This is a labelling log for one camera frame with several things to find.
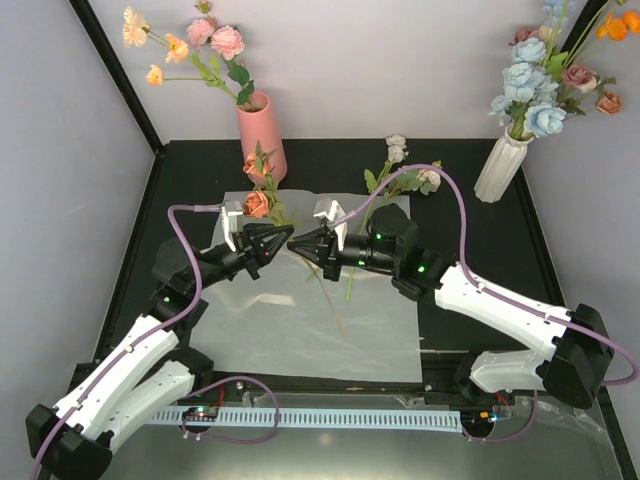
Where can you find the pink peony flower stem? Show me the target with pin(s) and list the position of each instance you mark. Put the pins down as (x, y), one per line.
(218, 58)

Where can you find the circuit board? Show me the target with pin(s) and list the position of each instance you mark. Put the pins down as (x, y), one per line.
(200, 414)
(481, 417)

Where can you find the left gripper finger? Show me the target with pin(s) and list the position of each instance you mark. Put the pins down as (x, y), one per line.
(268, 234)
(264, 254)

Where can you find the left black frame post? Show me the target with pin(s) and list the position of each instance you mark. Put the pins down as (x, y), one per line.
(92, 26)

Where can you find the white slotted cable duct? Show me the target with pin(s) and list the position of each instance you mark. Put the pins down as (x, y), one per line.
(315, 418)

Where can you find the black frame post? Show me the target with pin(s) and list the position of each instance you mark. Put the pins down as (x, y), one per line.
(582, 26)
(92, 26)

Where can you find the right black frame post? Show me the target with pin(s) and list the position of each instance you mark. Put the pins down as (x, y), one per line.
(582, 26)

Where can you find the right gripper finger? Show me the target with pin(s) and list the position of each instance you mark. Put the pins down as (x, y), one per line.
(310, 241)
(317, 254)

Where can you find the left circuit board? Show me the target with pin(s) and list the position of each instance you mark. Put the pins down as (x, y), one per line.
(200, 414)

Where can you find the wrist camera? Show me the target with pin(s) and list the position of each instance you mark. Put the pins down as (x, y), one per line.
(232, 214)
(330, 210)

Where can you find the black aluminium rail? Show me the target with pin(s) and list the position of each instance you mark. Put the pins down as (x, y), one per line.
(316, 385)

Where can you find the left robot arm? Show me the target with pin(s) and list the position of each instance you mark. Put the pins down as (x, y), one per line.
(152, 367)

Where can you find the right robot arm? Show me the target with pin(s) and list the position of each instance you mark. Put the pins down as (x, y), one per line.
(565, 352)

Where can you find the right circuit board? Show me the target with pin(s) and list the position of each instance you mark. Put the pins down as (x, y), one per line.
(481, 417)

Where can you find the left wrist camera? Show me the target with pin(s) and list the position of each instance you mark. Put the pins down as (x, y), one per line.
(232, 214)

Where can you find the rust orange rose stem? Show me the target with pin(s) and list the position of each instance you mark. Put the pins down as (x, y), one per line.
(264, 201)

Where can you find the pink cylindrical vase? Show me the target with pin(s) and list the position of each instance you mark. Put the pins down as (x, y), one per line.
(260, 125)

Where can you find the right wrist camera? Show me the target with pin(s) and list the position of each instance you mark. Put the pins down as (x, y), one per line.
(330, 210)

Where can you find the cream rosebud flower stem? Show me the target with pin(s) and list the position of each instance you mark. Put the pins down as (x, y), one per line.
(424, 181)

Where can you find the white ribbed vase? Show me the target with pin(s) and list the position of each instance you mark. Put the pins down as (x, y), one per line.
(500, 168)

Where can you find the blue and pink flower arrangement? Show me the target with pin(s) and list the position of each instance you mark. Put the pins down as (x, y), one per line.
(545, 85)

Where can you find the orange poppy flower stem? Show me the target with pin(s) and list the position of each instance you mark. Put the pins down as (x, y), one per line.
(136, 32)

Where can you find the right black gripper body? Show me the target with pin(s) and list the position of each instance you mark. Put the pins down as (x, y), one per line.
(376, 260)

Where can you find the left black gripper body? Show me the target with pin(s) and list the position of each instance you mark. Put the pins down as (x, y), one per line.
(245, 251)

